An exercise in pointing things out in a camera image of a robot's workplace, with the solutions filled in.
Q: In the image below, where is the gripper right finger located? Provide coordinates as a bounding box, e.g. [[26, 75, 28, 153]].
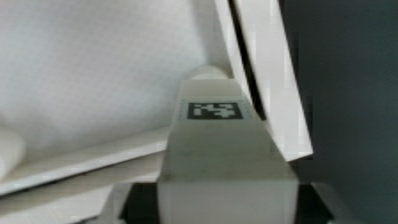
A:
[[294, 182, 353, 224]]

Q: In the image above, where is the white front fence bar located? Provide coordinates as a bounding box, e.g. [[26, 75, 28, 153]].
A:
[[0, 153, 163, 224]]

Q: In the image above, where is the white right fence bar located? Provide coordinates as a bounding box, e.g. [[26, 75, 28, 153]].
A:
[[234, 0, 312, 161]]

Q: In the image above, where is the white desk top tray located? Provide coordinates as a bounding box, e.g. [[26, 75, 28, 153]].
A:
[[0, 0, 243, 196]]

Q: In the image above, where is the white fence bar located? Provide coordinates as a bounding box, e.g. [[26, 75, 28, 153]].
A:
[[0, 153, 163, 224], [234, 0, 312, 161]]

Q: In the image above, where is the white desk leg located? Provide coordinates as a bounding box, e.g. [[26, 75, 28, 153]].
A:
[[0, 127, 26, 179], [156, 66, 298, 224]]

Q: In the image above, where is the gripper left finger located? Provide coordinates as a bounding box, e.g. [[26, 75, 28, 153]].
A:
[[95, 181, 163, 224]]

